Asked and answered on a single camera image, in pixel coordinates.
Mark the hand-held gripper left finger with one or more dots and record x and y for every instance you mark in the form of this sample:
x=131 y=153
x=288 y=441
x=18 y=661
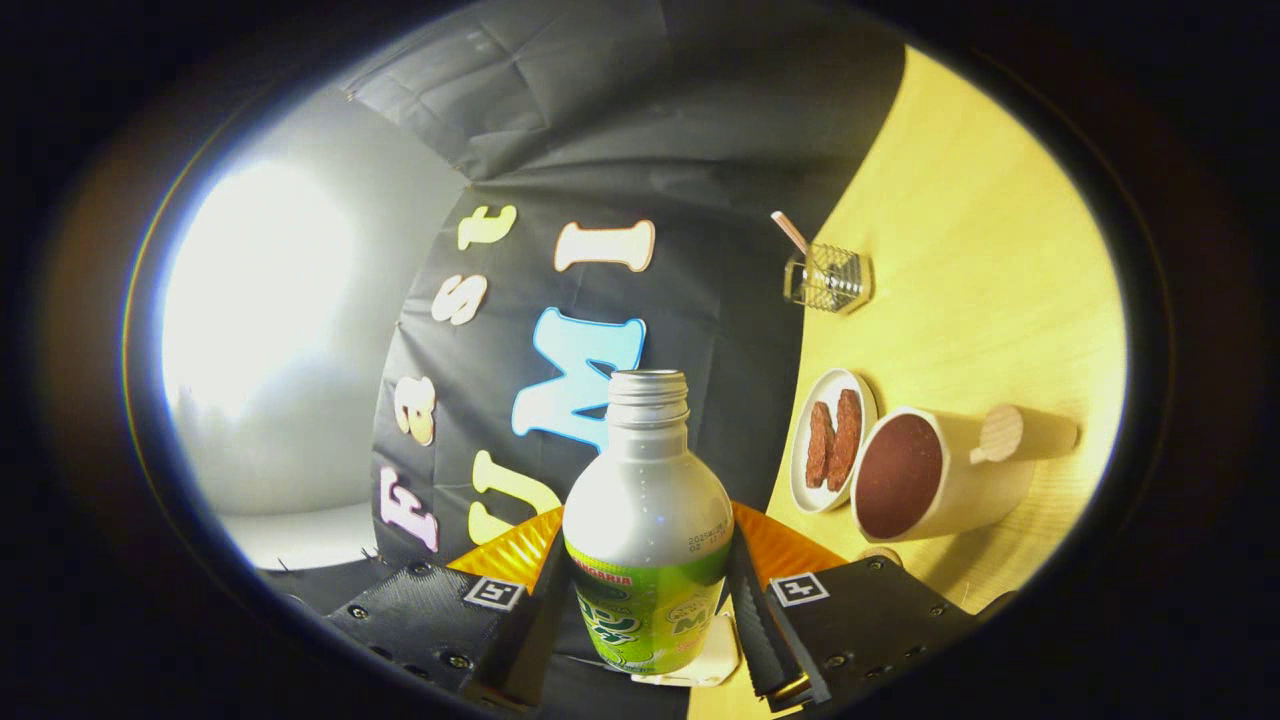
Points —
x=530 y=640

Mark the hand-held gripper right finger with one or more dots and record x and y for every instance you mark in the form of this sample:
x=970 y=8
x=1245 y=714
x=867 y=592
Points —
x=755 y=630

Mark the round cork coaster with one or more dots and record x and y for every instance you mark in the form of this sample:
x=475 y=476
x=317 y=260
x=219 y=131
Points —
x=882 y=556

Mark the silver green juice bottle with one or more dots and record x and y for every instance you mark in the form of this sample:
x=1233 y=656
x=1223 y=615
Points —
x=645 y=500

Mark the small white divided dish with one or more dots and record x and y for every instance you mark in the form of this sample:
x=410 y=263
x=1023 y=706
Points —
x=718 y=655

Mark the white oval plate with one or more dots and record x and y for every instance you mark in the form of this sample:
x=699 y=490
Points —
x=815 y=500

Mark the red meat strip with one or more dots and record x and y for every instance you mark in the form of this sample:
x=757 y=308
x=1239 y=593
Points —
x=820 y=445
x=846 y=440

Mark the wooden table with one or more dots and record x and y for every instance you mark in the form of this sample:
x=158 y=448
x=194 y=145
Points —
x=990 y=250

